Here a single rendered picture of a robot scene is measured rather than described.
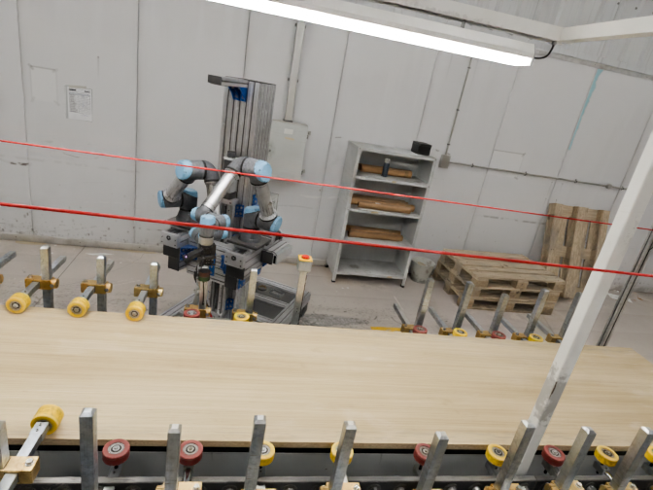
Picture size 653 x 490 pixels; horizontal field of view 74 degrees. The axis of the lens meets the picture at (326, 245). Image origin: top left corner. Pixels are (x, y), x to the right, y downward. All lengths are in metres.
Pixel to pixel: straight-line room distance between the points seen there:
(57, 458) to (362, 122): 4.12
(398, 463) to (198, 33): 4.08
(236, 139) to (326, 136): 2.02
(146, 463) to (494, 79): 4.94
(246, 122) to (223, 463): 2.03
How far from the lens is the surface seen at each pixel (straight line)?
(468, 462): 2.07
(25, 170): 5.31
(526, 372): 2.53
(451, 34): 1.86
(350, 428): 1.44
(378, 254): 5.45
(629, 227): 1.63
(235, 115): 3.01
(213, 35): 4.77
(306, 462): 1.84
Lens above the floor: 2.10
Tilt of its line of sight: 20 degrees down
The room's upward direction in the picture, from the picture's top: 11 degrees clockwise
